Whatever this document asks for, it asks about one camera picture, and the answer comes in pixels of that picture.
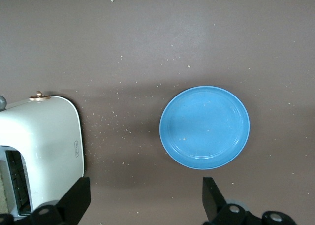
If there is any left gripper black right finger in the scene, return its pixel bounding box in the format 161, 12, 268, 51
202, 177, 297, 225

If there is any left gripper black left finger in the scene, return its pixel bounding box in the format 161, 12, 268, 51
0, 177, 92, 225

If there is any blue round plate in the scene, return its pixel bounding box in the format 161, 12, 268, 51
159, 86, 251, 171

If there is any white two-slot toaster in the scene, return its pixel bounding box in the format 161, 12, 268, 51
0, 91, 86, 217

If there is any toasted brown bread slice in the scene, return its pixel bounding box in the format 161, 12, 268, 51
0, 161, 7, 209

